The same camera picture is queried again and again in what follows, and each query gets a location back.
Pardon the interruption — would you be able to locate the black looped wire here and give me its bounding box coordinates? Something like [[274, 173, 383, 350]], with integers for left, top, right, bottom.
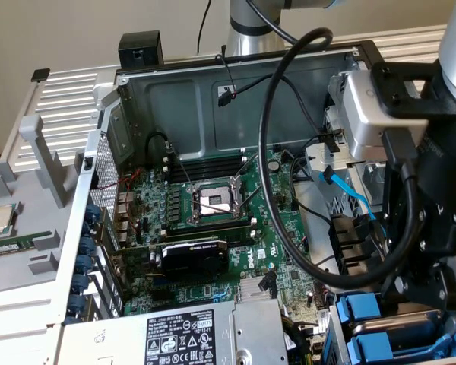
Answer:
[[144, 131, 174, 160]]

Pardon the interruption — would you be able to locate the empty blue disk carrier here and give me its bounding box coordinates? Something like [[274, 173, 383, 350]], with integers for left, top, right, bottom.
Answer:
[[345, 326, 456, 362]]

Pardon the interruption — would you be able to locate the blue SATA wire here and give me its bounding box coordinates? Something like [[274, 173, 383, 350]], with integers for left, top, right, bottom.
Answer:
[[317, 166, 388, 252]]

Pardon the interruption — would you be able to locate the braided yellow black wire bundle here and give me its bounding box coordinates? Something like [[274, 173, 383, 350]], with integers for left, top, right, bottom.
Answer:
[[280, 313, 322, 365]]

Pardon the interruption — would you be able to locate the black box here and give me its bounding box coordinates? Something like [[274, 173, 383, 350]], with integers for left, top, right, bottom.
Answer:
[[118, 30, 165, 70]]

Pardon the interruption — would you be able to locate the thick black camera cable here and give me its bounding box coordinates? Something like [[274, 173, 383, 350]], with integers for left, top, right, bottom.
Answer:
[[246, 0, 421, 289]]

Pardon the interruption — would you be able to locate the metal CPU socket cover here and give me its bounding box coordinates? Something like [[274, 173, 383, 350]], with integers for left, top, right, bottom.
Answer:
[[230, 151, 269, 214]]

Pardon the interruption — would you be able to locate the thin metal locking lever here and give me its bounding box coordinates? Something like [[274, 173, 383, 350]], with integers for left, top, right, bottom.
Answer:
[[192, 199, 235, 214], [166, 140, 195, 191]]

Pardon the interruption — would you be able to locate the hard disk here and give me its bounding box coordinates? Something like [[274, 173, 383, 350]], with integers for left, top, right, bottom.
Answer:
[[334, 292, 456, 339]]

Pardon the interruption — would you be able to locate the metal disk bay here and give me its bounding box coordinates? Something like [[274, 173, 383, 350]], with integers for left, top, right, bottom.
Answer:
[[326, 276, 456, 365]]

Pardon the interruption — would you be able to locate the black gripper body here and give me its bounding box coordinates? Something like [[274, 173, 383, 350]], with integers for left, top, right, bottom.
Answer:
[[413, 113, 456, 267]]

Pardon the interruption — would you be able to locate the grey parts rack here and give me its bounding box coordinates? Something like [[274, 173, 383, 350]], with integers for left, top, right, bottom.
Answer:
[[0, 113, 83, 296]]

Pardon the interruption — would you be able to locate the green motherboard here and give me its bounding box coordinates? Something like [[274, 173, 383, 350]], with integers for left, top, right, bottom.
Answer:
[[113, 147, 330, 319]]

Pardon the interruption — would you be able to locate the silver chipset heat sink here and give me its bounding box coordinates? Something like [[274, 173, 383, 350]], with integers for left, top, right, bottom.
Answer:
[[238, 276, 279, 304]]

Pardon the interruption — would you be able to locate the CPU socket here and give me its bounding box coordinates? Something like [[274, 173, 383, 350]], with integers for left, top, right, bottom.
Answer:
[[185, 177, 252, 226]]

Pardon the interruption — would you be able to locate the thin black hanging cable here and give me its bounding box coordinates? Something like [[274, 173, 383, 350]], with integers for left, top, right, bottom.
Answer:
[[196, 0, 213, 54]]

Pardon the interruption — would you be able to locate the black plastic cable guide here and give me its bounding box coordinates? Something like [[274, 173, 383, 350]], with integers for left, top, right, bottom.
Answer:
[[328, 212, 385, 277]]

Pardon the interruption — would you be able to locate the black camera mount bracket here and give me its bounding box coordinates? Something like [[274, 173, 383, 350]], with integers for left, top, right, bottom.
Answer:
[[369, 60, 456, 119]]

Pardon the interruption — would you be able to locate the open PC case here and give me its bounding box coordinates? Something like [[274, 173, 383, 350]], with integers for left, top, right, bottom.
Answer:
[[47, 39, 456, 365]]

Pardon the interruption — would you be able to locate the black RAM slot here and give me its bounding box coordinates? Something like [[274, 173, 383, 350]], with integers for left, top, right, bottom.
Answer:
[[162, 216, 258, 233], [162, 149, 249, 172], [162, 158, 249, 183], [162, 227, 258, 247]]

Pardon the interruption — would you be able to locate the silver power supply unit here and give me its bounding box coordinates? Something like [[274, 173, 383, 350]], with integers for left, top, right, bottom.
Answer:
[[59, 297, 290, 365]]

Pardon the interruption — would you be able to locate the black graphics card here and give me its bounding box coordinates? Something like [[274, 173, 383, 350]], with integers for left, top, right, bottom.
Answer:
[[112, 237, 231, 283]]

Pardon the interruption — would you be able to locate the green RAM stick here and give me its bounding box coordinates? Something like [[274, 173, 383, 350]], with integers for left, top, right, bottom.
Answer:
[[0, 231, 49, 255]]

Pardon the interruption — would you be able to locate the long black SATA wire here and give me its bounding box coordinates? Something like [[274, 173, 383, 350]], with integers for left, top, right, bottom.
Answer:
[[216, 74, 345, 154]]

